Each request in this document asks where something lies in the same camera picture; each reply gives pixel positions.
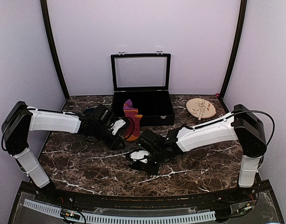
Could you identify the black storage box with lid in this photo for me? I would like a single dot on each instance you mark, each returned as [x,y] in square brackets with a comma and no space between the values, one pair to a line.
[143,78]

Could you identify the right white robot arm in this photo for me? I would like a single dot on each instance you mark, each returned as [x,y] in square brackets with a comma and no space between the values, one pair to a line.
[241,124]

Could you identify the black frame post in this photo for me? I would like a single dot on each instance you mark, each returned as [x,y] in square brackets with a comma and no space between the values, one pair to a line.
[52,48]
[234,51]

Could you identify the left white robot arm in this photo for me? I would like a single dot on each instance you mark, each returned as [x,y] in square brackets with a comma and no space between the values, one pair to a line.
[24,119]

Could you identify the left black frame post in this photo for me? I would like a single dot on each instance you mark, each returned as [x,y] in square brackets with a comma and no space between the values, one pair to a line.
[52,48]

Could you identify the maroon orange purple sock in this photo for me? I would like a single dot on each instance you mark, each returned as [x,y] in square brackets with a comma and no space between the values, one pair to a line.
[132,114]

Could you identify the black front rail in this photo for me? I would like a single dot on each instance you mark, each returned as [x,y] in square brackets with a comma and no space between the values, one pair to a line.
[212,200]

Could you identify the dark blue cup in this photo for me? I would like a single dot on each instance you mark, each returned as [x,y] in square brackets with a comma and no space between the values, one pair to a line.
[89,110]

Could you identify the right black frame post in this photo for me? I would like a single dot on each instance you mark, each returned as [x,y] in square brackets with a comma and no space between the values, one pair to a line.
[234,51]

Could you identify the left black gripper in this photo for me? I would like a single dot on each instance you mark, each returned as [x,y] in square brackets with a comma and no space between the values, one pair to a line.
[114,143]

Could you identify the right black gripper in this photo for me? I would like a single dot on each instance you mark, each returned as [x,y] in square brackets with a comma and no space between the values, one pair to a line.
[153,170]

